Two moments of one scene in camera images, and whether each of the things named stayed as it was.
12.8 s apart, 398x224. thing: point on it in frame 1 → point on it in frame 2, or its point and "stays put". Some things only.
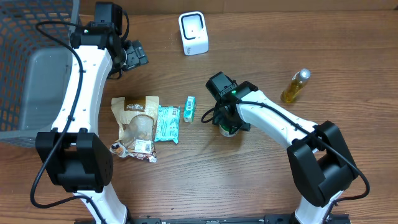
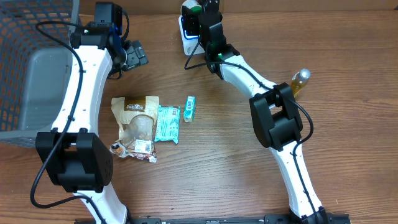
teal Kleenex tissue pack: x=189 y=109 stays put
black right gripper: x=232 y=125 → x=210 y=8
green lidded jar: x=225 y=130 → x=194 y=5
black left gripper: x=138 y=56 stays put
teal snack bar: x=168 y=124 stays put
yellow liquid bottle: x=295 y=86 stays put
